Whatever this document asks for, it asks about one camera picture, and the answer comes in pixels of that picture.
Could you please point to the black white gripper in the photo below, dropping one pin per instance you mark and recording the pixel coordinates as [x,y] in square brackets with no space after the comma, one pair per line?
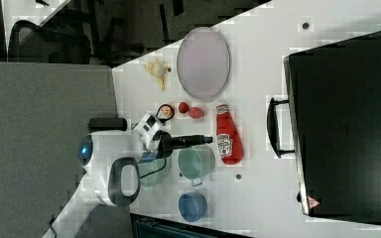
[150,130]

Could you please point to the red ketchup bottle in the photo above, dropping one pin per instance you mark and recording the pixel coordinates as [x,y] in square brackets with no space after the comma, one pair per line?
[228,140]

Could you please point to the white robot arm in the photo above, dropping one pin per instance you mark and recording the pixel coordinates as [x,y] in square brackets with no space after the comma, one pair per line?
[110,159]

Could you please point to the green oval strainer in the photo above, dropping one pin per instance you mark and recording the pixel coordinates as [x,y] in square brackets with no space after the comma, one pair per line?
[154,172]

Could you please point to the green mug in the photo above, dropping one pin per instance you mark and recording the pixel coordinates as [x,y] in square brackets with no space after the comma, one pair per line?
[195,163]

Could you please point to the toy orange half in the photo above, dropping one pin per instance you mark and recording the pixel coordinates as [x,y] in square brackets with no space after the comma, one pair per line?
[167,112]

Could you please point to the pink red toy strawberry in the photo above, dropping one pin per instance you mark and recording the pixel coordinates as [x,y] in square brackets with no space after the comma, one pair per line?
[195,113]

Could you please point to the dark red toy strawberry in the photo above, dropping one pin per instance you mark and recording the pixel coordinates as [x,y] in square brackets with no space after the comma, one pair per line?
[183,107]

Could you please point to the blue cup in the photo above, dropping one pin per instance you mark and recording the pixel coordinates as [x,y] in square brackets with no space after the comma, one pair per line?
[192,206]

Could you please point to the lilac round plate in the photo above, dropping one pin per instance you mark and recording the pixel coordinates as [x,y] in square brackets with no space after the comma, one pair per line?
[203,64]

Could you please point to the silver black toaster oven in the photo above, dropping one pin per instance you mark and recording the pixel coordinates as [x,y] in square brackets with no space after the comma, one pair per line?
[334,98]

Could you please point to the black office chair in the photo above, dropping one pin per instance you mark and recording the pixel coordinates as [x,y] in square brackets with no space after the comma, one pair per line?
[60,43]

